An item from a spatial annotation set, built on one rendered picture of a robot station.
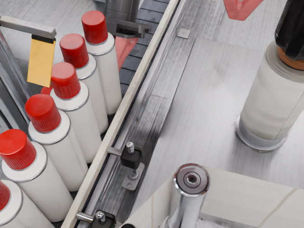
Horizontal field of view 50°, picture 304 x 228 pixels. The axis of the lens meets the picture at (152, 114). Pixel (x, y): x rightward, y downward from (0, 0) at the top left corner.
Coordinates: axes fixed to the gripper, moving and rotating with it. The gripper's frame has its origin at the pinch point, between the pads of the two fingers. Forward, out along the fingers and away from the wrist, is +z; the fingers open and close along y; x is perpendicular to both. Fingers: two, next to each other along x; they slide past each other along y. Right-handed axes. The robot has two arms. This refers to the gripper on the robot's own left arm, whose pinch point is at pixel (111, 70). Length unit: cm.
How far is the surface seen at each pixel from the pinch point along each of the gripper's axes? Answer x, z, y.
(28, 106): -24.6, 0.9, -0.2
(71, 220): -18.9, 18.2, 4.3
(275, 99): -8.2, -3.4, 27.3
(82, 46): -16.2, -5.6, 1.4
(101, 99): -9.0, 2.9, 2.2
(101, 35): -11.5, -7.0, 1.8
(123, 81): 5.7, 2.7, 0.7
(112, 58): -8.5, -3.7, 2.9
